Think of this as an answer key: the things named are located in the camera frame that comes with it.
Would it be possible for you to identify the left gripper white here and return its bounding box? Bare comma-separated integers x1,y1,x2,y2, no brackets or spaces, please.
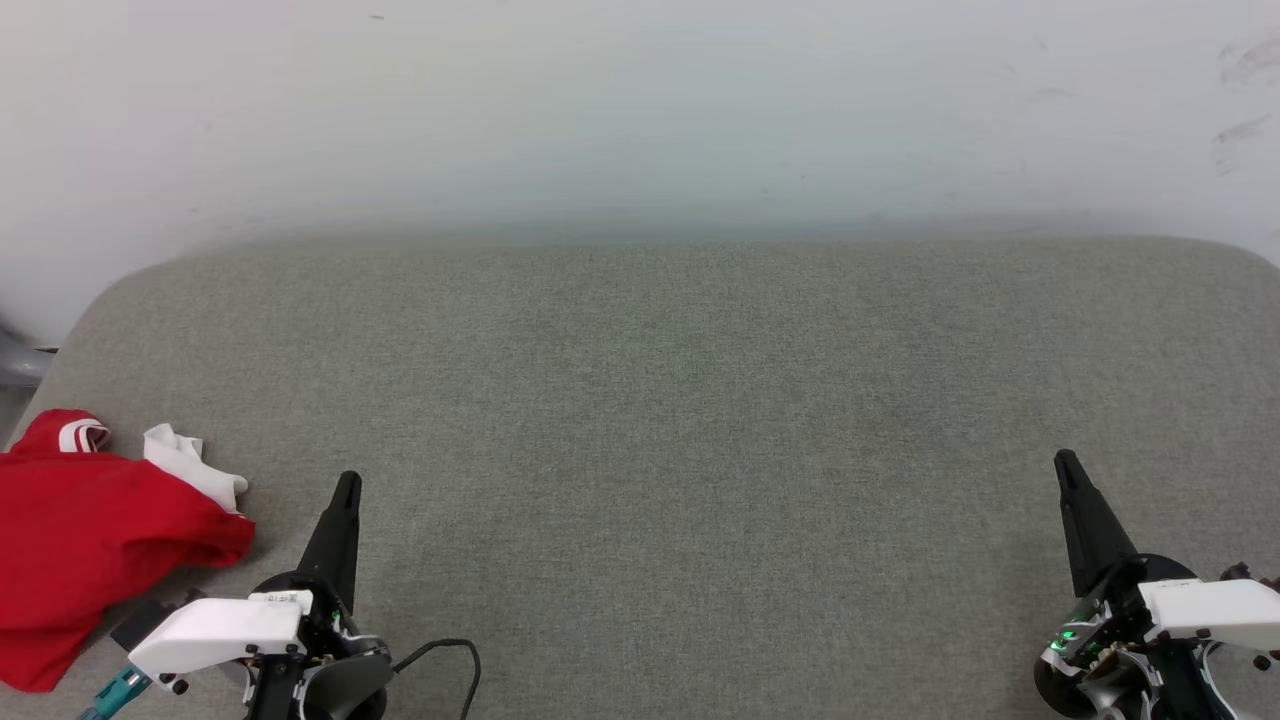
128,471,393,693

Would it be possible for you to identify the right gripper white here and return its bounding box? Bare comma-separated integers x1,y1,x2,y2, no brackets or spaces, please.
1038,449,1280,683

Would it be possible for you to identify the red and white basketball jersey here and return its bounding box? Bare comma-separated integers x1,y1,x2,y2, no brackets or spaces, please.
0,408,256,694

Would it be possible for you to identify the grey curved plastic object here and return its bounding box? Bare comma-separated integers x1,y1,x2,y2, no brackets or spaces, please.
0,322,56,389

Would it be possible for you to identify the grey fabric sofa cushion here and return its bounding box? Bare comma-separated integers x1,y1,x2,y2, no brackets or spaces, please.
0,235,1280,720

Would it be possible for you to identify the thin black cable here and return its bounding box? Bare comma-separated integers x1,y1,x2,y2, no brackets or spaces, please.
392,638,484,720

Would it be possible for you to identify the left camera teal cable connector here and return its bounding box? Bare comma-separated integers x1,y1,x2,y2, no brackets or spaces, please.
80,667,153,720

